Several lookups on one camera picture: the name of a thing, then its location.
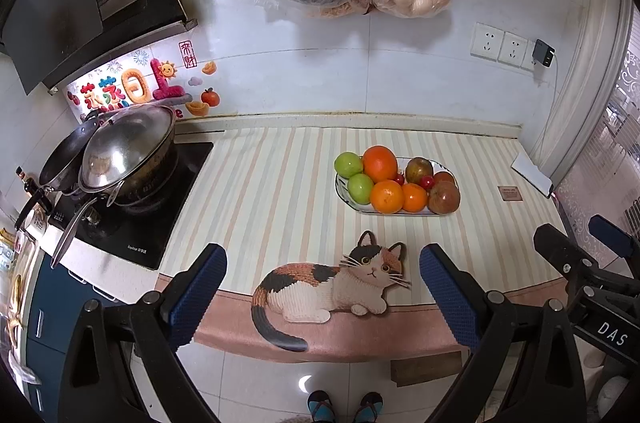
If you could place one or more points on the patterned glass door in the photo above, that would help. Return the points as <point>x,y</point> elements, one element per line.
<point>600,183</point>

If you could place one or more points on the large orange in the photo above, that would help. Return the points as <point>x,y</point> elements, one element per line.
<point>380,163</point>

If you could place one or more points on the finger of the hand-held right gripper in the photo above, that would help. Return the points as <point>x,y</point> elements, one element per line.
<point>617,235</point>
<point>560,248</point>

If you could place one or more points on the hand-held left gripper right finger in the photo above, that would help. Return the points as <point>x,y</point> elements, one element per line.
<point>447,298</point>

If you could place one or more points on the colourful wall stickers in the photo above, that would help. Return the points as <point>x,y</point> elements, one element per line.
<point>130,85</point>

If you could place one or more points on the red cherry tomato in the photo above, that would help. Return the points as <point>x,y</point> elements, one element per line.
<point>426,181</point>
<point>399,178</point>

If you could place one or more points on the blue black sandal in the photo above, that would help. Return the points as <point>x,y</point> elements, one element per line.
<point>368,408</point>
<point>320,408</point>

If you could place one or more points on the black frying pan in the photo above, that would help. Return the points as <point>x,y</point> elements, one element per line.
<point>60,158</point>

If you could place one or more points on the brown wooden board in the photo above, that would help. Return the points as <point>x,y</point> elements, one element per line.
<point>425,368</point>

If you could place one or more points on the black charger plug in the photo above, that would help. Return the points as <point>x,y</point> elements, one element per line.
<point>543,53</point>

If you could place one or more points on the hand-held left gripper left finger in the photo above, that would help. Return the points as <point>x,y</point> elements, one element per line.
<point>195,298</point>

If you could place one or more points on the striped cat print mat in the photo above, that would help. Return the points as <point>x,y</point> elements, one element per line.
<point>280,183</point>

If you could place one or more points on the black cooktop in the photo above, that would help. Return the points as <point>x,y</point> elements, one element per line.
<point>145,228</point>

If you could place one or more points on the white cup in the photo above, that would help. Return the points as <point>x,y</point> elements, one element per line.
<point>36,223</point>

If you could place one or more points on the blue kitchen cabinet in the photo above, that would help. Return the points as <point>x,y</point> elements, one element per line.
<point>55,298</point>

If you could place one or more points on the white door frame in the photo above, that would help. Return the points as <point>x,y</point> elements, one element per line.
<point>590,78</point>

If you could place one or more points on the yellow packaging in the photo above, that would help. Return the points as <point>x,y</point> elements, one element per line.
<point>15,298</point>

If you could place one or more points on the dark sauce bottle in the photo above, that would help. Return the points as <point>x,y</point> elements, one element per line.
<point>22,178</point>

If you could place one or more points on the white wall socket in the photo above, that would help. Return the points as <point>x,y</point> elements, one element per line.
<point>513,47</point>
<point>485,40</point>
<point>526,59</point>

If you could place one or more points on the steel wok lid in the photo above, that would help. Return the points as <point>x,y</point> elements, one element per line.
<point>127,143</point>

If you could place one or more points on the brown mat label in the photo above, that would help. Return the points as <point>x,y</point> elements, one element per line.
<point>510,193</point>

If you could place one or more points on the small orange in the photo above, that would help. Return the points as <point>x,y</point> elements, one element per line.
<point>414,197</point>

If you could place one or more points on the red yellow apple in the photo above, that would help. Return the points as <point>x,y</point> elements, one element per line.
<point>444,199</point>

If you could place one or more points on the steel wok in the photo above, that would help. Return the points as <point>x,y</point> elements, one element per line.
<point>150,185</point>

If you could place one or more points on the white patterned oval plate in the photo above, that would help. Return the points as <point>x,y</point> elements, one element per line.
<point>401,163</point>

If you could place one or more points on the red green apple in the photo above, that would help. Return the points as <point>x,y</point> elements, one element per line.
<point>419,169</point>

